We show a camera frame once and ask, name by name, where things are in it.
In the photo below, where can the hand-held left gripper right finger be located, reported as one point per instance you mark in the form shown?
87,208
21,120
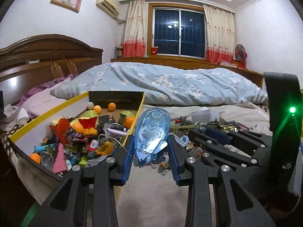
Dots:
176,167

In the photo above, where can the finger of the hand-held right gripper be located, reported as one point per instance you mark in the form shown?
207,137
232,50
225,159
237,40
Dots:
216,133
236,155

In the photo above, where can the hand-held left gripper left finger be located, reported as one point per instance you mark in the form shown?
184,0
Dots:
126,162

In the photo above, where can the blue correction tape dispenser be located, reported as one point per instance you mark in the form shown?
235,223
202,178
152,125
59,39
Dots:
150,132

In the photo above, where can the yellow cardboard box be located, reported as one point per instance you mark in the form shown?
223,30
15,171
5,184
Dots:
113,99

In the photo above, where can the clear plastic box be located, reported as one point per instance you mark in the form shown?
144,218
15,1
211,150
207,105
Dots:
204,115

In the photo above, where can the pile of grey toy bricks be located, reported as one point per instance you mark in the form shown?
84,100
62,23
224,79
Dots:
182,125

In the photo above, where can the beige fleece blanket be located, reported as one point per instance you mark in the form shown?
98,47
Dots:
146,194

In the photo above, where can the orange ping pong ball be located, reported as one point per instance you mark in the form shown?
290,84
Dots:
35,158
111,106
78,128
97,109
129,122

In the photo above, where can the pile of colourful toy parts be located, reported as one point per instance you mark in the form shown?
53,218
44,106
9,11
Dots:
78,144

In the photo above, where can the red electric fan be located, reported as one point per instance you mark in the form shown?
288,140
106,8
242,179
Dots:
240,53

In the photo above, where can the pink toy brick plate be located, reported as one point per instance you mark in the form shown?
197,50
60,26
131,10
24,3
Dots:
60,162

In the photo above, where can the white ping pong ball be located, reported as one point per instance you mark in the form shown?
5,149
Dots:
90,105

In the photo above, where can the blue floral quilt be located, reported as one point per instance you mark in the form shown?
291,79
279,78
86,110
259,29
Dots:
153,82

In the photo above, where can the floral curtain with red hem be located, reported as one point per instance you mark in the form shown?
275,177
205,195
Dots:
134,28
219,33

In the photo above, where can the small red box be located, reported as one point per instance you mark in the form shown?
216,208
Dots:
154,51

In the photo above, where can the pink pillow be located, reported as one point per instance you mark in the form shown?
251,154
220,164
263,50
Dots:
42,101

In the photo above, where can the wooden framed window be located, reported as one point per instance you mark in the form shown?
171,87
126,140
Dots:
178,30

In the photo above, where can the row of books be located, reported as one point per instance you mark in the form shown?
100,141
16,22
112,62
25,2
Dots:
119,52

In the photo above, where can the purple blanket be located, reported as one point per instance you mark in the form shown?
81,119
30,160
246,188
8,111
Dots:
45,85

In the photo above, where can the white clothes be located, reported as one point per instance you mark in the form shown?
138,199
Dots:
14,117

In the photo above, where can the brown wooden headboard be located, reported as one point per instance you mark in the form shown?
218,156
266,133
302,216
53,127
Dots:
42,59

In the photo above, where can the white air conditioner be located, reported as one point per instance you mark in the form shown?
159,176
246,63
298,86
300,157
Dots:
107,6

